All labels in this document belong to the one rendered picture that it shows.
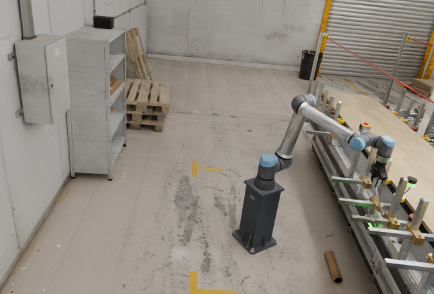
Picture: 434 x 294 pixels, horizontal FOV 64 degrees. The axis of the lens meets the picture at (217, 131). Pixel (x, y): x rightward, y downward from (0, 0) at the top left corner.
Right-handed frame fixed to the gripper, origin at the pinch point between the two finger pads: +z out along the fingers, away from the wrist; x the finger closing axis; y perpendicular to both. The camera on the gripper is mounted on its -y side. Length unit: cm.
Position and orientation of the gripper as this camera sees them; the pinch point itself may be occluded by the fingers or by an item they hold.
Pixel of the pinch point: (374, 187)
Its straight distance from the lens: 268.5
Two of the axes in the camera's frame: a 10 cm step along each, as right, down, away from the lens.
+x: -9.9, -1.1, 0.0
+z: -1.0, 9.1, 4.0
